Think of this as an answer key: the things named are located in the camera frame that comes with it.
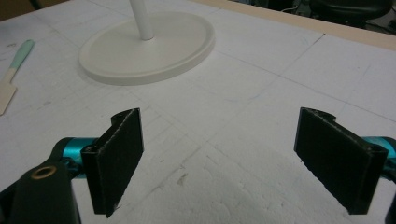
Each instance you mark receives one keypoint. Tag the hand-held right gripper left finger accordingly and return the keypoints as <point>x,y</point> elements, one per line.
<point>115,161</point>

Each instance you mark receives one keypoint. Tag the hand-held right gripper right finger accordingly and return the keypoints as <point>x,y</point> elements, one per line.
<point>339,161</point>

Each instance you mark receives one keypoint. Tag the white round lamp base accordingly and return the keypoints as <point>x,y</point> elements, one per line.
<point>146,53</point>

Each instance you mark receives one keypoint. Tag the mint and cream spatula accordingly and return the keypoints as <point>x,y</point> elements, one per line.
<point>14,74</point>

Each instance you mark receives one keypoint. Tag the white lamp pole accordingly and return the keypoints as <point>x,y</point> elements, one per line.
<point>142,18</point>

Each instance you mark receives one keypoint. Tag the black office chair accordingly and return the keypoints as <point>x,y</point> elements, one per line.
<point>350,9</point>

